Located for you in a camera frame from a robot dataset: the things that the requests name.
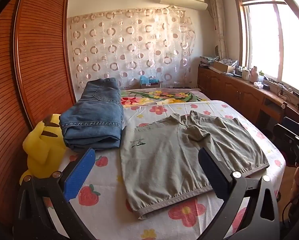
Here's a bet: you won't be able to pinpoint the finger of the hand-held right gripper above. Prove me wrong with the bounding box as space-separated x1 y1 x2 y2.
273 124 298 157

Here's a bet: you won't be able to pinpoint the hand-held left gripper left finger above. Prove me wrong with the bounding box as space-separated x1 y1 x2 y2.
13 147 97 240

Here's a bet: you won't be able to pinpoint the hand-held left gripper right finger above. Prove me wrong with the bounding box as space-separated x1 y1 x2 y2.
198 147 281 240

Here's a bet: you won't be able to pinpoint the grey-green pants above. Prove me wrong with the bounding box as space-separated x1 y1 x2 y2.
120 110 270 219

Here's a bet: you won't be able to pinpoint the flower-print bed sheet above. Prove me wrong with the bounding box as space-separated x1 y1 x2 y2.
19 100 287 240

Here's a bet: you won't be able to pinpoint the yellow plush toy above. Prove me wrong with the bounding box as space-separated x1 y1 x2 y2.
19 114 67 185

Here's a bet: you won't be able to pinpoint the folded blue jeans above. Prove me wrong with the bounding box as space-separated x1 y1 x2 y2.
59 78 125 152

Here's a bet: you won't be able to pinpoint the pink bottle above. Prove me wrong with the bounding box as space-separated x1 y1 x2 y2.
249 66 260 83

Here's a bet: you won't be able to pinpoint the wooden cabinet counter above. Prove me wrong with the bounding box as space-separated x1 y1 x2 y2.
197 65 299 130

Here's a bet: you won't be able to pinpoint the floral blanket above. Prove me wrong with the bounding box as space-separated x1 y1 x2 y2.
119 87 210 105

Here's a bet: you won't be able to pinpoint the open cardboard box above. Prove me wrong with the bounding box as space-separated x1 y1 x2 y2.
213 60 236 73

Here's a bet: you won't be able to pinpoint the wooden-framed window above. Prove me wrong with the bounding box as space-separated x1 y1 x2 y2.
233 0 299 98

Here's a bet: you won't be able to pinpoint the small brown cardboard box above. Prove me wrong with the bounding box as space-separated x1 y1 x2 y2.
140 80 162 88

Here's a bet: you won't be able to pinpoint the patterned window curtain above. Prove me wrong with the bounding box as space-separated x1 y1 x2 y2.
208 0 227 60

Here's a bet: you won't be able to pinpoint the circle-patterned sheer curtain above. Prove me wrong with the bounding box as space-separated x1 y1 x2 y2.
67 7 196 90

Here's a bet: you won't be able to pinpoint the black cable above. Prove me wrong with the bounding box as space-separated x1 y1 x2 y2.
281 199 296 222

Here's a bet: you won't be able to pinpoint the white wall air conditioner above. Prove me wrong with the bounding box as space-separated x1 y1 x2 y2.
160 0 208 11

